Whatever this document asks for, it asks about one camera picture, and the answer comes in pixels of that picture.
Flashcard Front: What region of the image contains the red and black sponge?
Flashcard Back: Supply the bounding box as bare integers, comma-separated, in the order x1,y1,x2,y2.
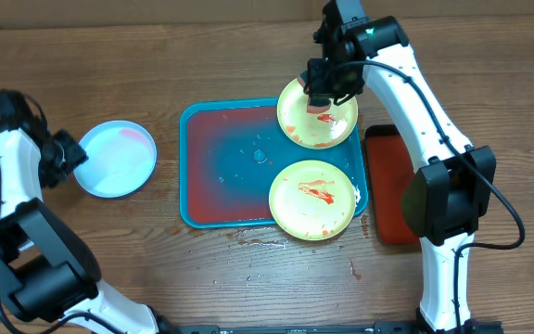
297,71,331,114

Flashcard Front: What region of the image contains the yellow-green plate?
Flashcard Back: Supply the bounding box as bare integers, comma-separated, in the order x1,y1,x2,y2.
277,79,359,149
269,160,359,241

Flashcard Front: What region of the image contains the light blue plate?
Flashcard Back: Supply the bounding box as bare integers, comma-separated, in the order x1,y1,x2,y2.
74,120,158,199

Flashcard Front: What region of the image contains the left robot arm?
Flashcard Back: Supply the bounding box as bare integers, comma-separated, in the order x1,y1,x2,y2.
0,89,172,333

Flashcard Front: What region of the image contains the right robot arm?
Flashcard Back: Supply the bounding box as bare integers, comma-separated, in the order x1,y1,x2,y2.
304,1,496,333

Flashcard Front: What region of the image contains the black red-lined tray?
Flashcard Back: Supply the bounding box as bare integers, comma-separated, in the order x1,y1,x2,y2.
363,124,419,246

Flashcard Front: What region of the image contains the teal plastic tray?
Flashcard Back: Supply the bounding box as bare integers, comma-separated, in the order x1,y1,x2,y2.
179,97,368,229

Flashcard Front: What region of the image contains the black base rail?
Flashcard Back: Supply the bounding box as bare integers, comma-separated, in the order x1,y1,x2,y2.
173,320,504,334

